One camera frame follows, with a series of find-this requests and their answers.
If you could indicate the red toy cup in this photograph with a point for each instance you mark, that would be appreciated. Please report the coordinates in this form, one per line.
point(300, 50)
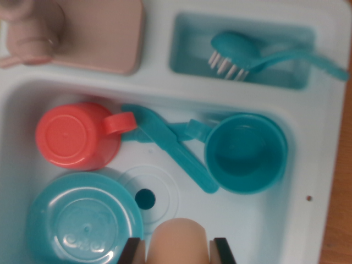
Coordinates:
point(68, 137)

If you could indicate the teal toy knife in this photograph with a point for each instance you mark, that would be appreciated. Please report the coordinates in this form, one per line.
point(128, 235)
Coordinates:
point(187, 162)

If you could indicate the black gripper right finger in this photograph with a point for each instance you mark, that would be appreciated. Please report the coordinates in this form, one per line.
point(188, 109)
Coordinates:
point(222, 253)

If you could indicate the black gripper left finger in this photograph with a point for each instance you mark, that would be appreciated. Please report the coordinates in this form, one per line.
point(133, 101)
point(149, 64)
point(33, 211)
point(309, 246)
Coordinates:
point(132, 253)

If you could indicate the cream detergent bottle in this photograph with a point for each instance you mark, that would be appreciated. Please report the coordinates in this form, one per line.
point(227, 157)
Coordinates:
point(178, 242)

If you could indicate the teal toy bowl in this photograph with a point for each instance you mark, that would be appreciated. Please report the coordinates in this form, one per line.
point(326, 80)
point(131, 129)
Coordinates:
point(82, 214)

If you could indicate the teal toy fork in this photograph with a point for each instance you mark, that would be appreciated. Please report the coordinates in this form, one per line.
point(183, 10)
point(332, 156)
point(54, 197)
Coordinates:
point(177, 129)

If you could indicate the grey toy faucet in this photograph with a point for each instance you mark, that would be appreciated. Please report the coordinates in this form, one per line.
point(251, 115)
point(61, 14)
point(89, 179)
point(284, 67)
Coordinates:
point(96, 35)

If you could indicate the teal dish brush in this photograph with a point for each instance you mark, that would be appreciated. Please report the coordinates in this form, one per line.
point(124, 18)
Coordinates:
point(236, 49)

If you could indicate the light blue toy sink unit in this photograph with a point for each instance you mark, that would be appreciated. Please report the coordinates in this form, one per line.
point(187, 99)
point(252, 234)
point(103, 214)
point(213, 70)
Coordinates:
point(247, 214)

